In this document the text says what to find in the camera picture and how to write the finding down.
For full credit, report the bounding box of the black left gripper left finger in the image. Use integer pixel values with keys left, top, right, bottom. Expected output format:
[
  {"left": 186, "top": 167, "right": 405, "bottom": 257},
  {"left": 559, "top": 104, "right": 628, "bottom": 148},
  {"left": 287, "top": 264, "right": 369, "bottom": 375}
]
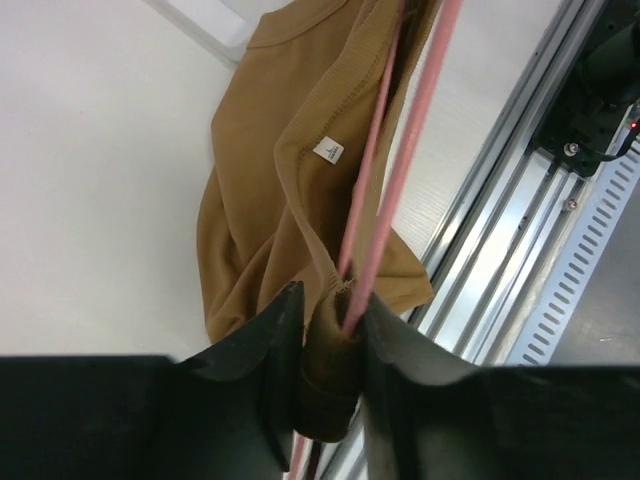
[{"left": 1, "top": 282, "right": 304, "bottom": 479}]

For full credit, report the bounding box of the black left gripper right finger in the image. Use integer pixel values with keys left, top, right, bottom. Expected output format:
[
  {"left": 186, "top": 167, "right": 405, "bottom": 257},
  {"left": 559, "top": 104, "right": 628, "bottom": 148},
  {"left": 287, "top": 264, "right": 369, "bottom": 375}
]
[{"left": 360, "top": 296, "right": 639, "bottom": 479}]

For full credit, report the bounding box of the pink wire hanger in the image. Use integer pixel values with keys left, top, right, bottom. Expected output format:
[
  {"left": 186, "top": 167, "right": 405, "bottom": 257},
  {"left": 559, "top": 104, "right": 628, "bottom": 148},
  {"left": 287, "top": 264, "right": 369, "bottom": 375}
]
[{"left": 288, "top": 1, "right": 462, "bottom": 479}]

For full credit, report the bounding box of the aluminium mounting rail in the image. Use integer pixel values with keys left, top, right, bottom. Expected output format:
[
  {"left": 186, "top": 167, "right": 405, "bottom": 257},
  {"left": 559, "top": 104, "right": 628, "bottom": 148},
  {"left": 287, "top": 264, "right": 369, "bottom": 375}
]
[{"left": 319, "top": 1, "right": 639, "bottom": 479}]

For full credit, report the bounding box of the slotted grey cable duct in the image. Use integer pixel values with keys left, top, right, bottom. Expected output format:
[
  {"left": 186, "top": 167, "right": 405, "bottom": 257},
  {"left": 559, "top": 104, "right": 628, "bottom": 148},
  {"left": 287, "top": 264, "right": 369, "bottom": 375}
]
[{"left": 506, "top": 141, "right": 639, "bottom": 366}]

